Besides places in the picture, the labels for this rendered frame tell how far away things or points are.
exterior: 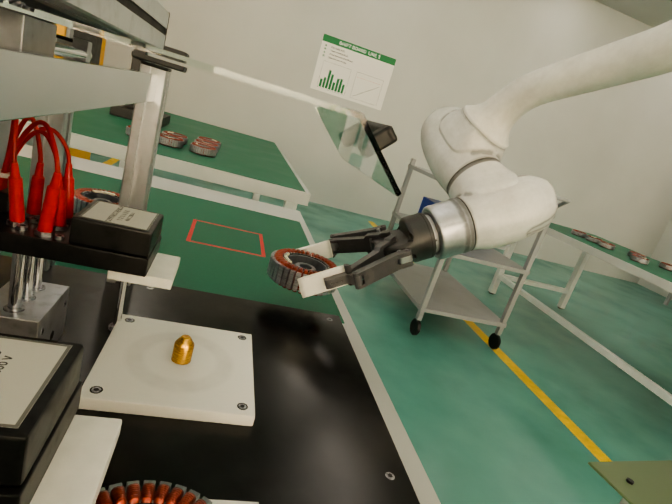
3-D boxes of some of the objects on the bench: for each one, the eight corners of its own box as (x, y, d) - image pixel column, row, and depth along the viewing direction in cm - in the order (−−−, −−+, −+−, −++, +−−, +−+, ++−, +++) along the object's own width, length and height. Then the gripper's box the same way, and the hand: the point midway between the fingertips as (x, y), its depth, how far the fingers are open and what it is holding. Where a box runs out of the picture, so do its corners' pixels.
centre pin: (191, 355, 47) (196, 333, 46) (189, 366, 45) (195, 343, 45) (172, 352, 47) (177, 330, 46) (169, 363, 45) (174, 340, 44)
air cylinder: (64, 332, 46) (71, 285, 45) (33, 375, 40) (40, 320, 38) (8, 324, 45) (13, 275, 44) (-34, 367, 38) (-30, 310, 37)
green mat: (299, 222, 130) (299, 221, 130) (344, 323, 74) (344, 322, 74) (-90, 130, 104) (-90, 129, 104) (-477, 179, 48) (-478, 177, 48)
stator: (131, 227, 86) (134, 208, 85) (63, 217, 81) (66, 197, 80) (131, 210, 96) (134, 193, 95) (71, 200, 91) (73, 182, 90)
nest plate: (249, 342, 55) (251, 333, 55) (252, 427, 41) (255, 416, 41) (119, 322, 51) (121, 313, 51) (74, 408, 37) (76, 396, 37)
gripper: (464, 283, 62) (311, 330, 60) (407, 233, 84) (293, 266, 82) (458, 234, 60) (297, 281, 57) (401, 196, 81) (282, 229, 79)
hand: (306, 269), depth 70 cm, fingers closed on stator, 11 cm apart
